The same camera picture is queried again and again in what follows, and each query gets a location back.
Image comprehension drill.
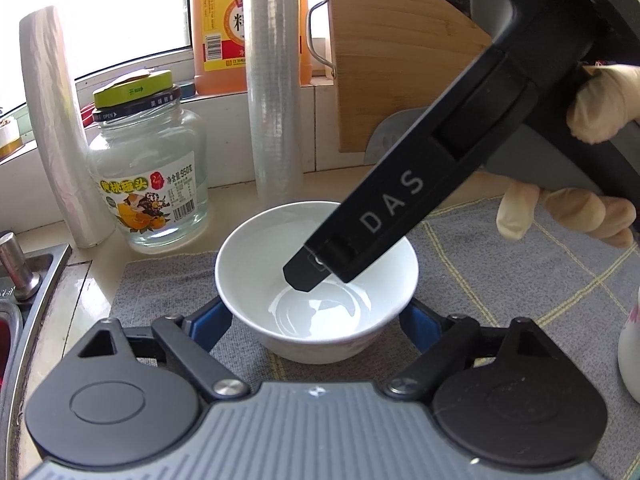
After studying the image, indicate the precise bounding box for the plastic wrap roll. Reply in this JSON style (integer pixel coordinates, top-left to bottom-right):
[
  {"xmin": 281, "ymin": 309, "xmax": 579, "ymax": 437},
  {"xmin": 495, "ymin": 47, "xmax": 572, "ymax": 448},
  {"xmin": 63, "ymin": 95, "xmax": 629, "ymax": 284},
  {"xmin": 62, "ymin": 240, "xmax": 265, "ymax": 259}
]
[
  {"xmin": 243, "ymin": 0, "xmax": 303, "ymax": 208},
  {"xmin": 20, "ymin": 6, "xmax": 115, "ymax": 249}
]

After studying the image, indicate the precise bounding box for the steel sink faucet knob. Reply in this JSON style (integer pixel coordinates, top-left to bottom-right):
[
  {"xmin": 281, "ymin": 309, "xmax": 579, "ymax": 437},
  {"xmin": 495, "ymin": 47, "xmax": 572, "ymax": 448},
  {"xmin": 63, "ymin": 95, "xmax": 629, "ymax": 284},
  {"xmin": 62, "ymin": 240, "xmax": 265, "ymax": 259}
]
[{"xmin": 0, "ymin": 231, "xmax": 41, "ymax": 302}]

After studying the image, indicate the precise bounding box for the bamboo cutting board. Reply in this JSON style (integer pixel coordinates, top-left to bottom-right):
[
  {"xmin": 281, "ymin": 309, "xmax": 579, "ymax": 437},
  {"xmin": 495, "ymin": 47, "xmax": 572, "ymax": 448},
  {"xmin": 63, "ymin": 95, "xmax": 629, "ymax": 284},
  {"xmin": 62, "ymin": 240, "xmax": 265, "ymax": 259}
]
[{"xmin": 329, "ymin": 0, "xmax": 490, "ymax": 153}]

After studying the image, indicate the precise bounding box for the plastic wrap roll left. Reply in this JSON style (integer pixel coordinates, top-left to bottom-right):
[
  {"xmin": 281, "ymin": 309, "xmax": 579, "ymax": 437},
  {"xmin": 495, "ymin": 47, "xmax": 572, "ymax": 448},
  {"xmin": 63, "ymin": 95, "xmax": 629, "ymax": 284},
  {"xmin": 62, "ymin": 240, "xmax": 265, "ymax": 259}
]
[{"xmin": 20, "ymin": 6, "xmax": 115, "ymax": 249}]

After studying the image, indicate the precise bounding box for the plastic wrap roll centre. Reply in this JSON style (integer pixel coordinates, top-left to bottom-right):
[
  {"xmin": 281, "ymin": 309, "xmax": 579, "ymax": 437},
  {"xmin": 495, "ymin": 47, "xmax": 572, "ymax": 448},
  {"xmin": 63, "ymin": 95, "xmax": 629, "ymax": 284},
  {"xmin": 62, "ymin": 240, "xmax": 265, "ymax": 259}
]
[{"xmin": 243, "ymin": 0, "xmax": 303, "ymax": 208}]

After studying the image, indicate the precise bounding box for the orange oil jug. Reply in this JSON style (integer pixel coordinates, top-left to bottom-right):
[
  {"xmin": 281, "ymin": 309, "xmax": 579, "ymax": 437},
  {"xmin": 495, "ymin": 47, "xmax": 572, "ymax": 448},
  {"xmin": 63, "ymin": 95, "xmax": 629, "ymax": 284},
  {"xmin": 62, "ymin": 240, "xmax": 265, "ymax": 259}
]
[{"xmin": 188, "ymin": 0, "xmax": 314, "ymax": 97}]

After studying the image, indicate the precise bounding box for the grey checked dish mat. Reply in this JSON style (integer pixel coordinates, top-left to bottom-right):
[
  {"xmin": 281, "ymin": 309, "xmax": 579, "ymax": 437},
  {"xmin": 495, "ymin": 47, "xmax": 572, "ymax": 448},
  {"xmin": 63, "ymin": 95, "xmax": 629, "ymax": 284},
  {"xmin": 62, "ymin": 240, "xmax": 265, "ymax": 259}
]
[{"xmin": 108, "ymin": 194, "xmax": 640, "ymax": 396}]

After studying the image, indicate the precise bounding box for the white ceramic bowl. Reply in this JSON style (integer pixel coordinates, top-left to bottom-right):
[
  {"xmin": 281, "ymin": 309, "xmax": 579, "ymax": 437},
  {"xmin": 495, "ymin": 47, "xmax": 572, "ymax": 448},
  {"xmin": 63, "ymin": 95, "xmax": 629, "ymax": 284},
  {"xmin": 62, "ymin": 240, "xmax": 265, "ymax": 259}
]
[{"xmin": 215, "ymin": 200, "xmax": 419, "ymax": 365}]

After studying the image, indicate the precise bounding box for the glass jar green lid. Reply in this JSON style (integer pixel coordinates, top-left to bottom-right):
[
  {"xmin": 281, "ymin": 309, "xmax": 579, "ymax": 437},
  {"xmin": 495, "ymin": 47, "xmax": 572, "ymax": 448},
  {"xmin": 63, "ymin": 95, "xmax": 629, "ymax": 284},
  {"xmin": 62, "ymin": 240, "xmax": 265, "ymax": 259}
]
[{"xmin": 86, "ymin": 70, "xmax": 208, "ymax": 255}]

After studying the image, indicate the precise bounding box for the gloved right hand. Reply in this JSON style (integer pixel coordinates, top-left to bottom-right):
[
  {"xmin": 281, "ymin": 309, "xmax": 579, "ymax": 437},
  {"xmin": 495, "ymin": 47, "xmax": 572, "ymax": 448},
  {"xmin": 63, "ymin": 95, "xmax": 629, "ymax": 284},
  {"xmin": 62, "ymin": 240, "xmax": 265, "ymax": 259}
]
[{"xmin": 496, "ymin": 63, "xmax": 640, "ymax": 250}]

